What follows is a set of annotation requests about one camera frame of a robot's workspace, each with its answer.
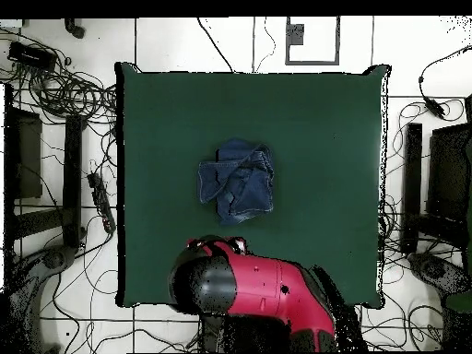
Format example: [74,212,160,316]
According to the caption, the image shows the blue denim jeans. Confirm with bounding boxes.
[197,137,276,227]

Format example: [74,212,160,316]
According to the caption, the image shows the black power strip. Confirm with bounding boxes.
[87,171,117,234]

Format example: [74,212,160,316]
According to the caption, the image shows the dark green table cloth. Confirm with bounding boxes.
[114,61,392,309]

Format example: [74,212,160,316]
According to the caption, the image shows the black stand bar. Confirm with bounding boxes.
[400,123,424,254]
[61,114,84,249]

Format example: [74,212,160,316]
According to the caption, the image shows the dark grey stand foot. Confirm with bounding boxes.
[8,245,79,296]
[406,251,466,296]

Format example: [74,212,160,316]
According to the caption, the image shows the small dark grey square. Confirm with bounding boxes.
[287,23,306,46]

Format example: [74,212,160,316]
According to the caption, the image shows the small black curved object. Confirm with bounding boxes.
[65,18,87,40]

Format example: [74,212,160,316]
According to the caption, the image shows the black power adapter box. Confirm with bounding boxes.
[7,41,57,71]

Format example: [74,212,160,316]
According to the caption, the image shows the dark green fabric piece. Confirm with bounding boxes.
[443,289,472,314]

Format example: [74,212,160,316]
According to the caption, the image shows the black cable tangle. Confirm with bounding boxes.
[377,195,407,266]
[0,27,119,126]

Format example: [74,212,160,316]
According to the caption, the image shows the thick black cable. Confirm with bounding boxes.
[195,17,236,74]

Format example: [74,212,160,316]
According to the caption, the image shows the grey square frame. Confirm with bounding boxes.
[284,15,341,66]

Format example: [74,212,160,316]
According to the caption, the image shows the thin black cable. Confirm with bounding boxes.
[254,17,277,74]

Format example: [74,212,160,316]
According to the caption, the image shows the black cable with connector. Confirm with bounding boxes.
[418,44,472,120]

